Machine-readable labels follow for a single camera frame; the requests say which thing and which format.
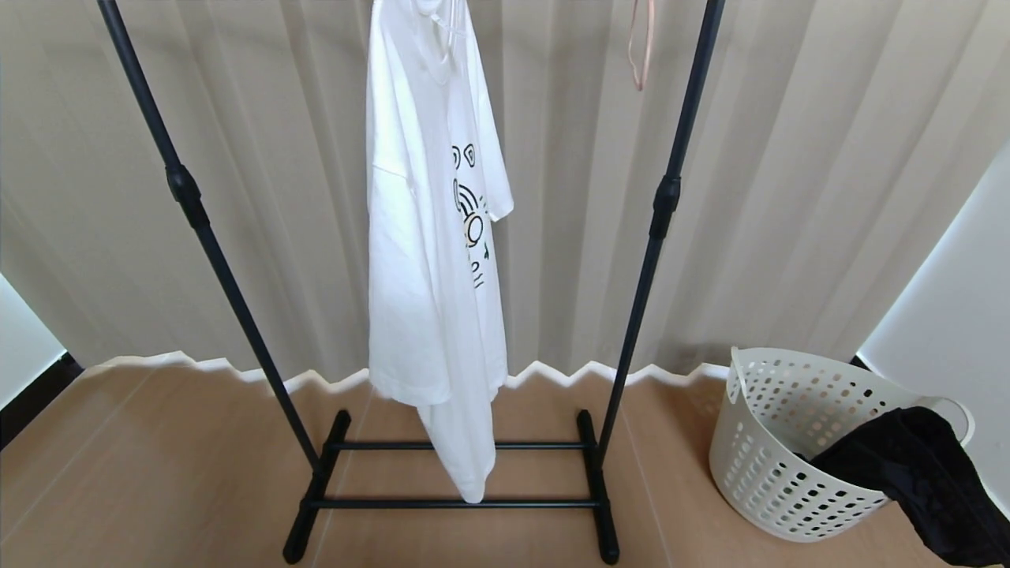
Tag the white laundry basket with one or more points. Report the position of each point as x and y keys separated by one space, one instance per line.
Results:
x=765 y=442

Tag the black shorts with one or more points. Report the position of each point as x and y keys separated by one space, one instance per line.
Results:
x=915 y=465

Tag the black clothes rack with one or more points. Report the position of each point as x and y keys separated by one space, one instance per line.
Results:
x=185 y=193

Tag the white printed t-shirt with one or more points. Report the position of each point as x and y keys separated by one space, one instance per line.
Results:
x=426 y=276

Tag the pink clothes hanger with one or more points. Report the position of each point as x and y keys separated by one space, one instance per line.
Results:
x=649 y=47
x=451 y=24

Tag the beige curtain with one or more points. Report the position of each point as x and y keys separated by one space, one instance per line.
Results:
x=789 y=197

